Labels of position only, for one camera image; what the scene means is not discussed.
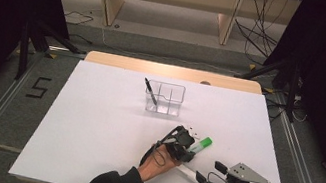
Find left hand-held gripper cable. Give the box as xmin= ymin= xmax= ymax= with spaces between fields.
xmin=139 ymin=128 xmax=179 ymax=172

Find black tripod stand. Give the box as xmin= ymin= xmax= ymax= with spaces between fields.
xmin=227 ymin=47 xmax=311 ymax=126
xmin=11 ymin=15 xmax=93 ymax=92

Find green highlighter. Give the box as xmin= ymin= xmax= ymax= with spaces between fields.
xmin=187 ymin=133 xmax=215 ymax=158

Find white eraser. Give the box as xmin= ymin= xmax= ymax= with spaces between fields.
xmin=173 ymin=162 xmax=201 ymax=183

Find light wooden table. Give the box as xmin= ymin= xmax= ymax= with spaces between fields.
xmin=83 ymin=49 xmax=265 ymax=96

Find tangled floor cables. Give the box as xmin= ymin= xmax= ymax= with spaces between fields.
xmin=260 ymin=88 xmax=312 ymax=129

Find white board sheet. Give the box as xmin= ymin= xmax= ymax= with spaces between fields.
xmin=6 ymin=50 xmax=316 ymax=183

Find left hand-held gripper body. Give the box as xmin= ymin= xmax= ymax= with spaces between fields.
xmin=159 ymin=120 xmax=203 ymax=164

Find person's left hand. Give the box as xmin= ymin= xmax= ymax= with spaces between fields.
xmin=134 ymin=140 xmax=185 ymax=183

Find black pen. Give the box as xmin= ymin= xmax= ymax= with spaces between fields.
xmin=140 ymin=76 xmax=163 ymax=107

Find black cable bundle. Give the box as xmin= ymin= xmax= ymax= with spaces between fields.
xmin=227 ymin=0 xmax=291 ymax=69

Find black cable loop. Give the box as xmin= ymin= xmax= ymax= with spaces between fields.
xmin=63 ymin=8 xmax=95 ymax=29

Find white power strip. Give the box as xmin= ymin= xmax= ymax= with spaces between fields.
xmin=292 ymin=93 xmax=304 ymax=104

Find clear plastic desk organizer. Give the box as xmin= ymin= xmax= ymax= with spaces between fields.
xmin=141 ymin=79 xmax=187 ymax=119

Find light wooden shelf unit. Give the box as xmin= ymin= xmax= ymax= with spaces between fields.
xmin=43 ymin=0 xmax=303 ymax=59

